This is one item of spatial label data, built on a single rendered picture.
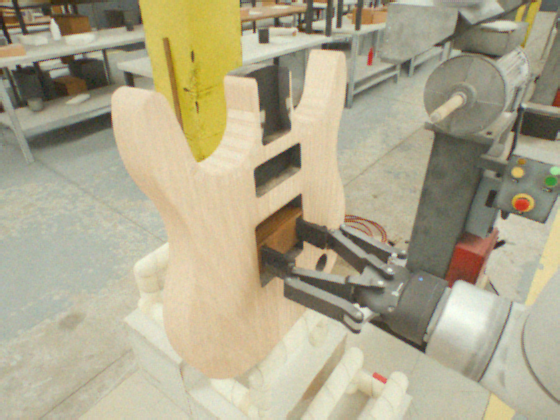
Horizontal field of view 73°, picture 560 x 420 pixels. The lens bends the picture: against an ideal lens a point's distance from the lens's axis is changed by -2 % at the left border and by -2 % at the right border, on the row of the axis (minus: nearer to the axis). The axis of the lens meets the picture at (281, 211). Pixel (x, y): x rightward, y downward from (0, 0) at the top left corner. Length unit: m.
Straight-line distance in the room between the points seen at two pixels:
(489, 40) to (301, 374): 1.08
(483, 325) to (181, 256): 0.30
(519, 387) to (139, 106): 0.39
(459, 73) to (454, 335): 1.04
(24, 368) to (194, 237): 1.96
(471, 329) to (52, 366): 2.03
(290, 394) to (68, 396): 1.52
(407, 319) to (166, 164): 0.28
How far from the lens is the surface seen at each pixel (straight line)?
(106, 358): 2.15
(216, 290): 0.44
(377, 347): 0.89
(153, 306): 0.70
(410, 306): 0.42
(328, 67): 0.54
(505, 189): 1.42
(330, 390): 0.68
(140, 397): 0.85
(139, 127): 0.32
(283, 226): 0.50
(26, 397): 2.19
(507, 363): 0.41
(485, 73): 1.34
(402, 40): 1.09
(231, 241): 0.43
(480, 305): 0.42
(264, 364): 0.60
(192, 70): 1.56
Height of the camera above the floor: 1.63
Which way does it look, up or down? 34 degrees down
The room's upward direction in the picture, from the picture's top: straight up
